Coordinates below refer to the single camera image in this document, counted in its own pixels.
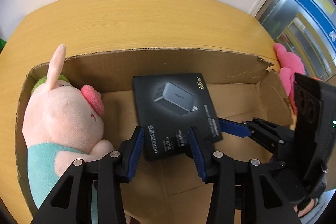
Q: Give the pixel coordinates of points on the pink pig plush toy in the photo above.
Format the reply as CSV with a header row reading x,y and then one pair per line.
x,y
61,124

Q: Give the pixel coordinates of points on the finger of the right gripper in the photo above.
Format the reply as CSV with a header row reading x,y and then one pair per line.
x,y
272,137

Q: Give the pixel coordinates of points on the brown cardboard box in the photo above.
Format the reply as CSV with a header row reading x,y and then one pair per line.
x,y
169,190

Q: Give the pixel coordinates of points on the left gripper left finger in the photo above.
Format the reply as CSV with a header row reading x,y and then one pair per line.
x,y
70,200

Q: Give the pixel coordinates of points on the black charger box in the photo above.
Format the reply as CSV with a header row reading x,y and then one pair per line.
x,y
167,107

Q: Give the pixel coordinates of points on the person's right hand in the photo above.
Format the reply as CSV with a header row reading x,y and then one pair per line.
x,y
305,206

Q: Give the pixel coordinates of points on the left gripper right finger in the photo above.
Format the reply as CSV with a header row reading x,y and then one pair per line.
x,y
237,185

